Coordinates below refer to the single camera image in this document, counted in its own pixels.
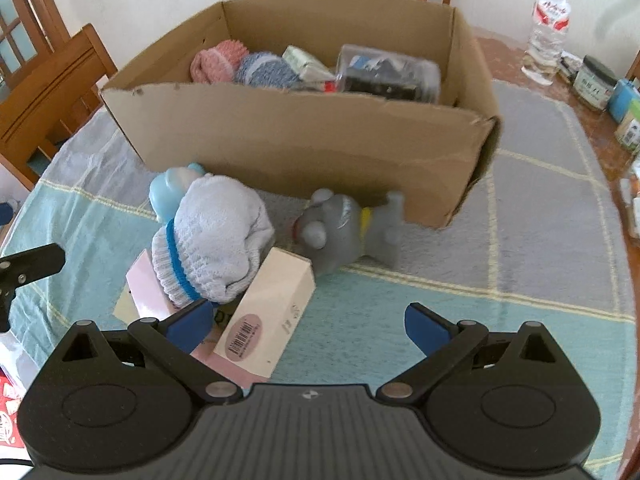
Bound light blue toy figure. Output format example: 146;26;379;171
149;162;205;224

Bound clear jar black clips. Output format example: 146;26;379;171
336;44;440;104

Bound green white tissue pack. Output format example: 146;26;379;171
282;46;335;82

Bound pink flat box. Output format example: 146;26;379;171
113;249;268;389

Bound beige cardboard product box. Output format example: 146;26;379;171
209;248;316;388

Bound checked grey green tablecloth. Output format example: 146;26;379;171
2;81;637;479

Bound grey elephant toy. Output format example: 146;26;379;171
292;188;405;276

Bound wooden chair at left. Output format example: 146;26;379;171
1;24;117;190

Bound brown cardboard box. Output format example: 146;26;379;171
102;0;501;228

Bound wooden glass door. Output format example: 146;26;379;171
0;0;70;92

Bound green lid small bottle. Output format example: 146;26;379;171
615;100;640;155

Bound pink rolled sock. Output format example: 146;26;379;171
190;40;250;84

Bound blue grey rolled sock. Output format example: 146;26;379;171
233;51;299;89

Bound wooden dining table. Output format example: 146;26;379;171
473;26;639;295

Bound blue container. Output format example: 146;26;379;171
608;79;639;124

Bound dark lid glass jar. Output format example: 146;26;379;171
572;55;618;112

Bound clear plastic water bottle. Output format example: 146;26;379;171
521;0;572;86

